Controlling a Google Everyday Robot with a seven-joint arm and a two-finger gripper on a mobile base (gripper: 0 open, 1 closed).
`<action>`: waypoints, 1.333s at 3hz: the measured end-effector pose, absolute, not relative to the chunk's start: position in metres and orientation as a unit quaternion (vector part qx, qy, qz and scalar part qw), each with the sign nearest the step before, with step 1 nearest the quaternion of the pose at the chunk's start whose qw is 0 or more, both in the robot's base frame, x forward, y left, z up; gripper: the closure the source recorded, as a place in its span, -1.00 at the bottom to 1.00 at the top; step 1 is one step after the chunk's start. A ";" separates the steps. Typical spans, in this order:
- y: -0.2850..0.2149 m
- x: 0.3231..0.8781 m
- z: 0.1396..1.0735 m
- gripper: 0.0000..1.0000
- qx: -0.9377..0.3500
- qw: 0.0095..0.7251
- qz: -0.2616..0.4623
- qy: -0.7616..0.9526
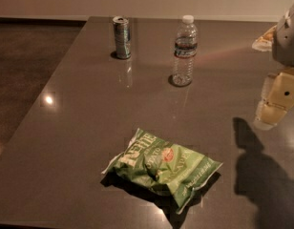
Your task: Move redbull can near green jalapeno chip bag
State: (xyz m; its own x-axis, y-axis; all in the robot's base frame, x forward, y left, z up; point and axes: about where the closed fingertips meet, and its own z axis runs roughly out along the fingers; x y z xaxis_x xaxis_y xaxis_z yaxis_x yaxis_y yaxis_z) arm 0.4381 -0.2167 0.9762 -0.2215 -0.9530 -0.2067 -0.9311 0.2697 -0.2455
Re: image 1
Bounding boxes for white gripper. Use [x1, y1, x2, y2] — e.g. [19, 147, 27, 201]
[252, 3, 294, 131]

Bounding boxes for silver redbull can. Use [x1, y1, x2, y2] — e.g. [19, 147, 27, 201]
[113, 16, 131, 59]

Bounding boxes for green jalapeno chip bag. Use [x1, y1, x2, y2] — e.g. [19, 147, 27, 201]
[102, 129, 222, 215]

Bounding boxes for clear plastic water bottle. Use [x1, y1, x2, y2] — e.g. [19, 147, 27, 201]
[172, 15, 198, 87]

